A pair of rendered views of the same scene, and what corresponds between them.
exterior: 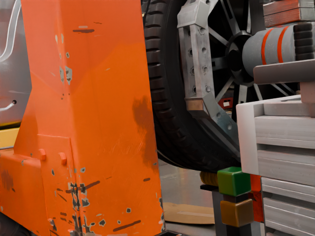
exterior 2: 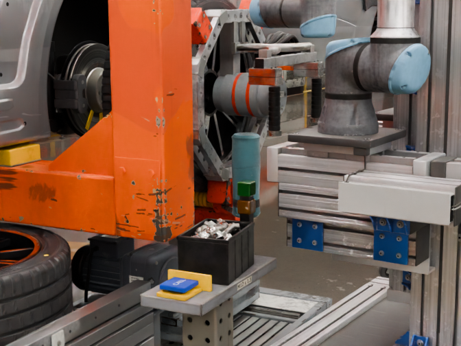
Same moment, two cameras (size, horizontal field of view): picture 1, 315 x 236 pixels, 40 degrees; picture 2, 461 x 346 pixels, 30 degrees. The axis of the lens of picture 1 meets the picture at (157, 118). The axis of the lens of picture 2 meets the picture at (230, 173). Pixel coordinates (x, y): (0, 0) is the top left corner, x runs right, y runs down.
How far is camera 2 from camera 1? 169 cm
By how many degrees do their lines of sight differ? 28
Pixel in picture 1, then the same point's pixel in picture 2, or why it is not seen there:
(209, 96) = (202, 129)
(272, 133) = (287, 162)
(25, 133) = (76, 154)
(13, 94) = (24, 117)
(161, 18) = not seen: hidden behind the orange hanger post
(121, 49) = (183, 104)
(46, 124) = (128, 150)
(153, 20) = not seen: hidden behind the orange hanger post
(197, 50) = (197, 95)
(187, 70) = not seen: hidden behind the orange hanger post
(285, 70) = (303, 138)
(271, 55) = (240, 97)
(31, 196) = (88, 202)
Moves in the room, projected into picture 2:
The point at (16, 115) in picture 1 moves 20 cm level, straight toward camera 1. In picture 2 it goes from (25, 136) to (65, 143)
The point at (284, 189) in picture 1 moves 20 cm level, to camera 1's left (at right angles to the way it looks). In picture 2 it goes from (291, 187) to (221, 195)
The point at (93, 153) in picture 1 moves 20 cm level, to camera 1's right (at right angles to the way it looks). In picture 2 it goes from (169, 170) to (237, 163)
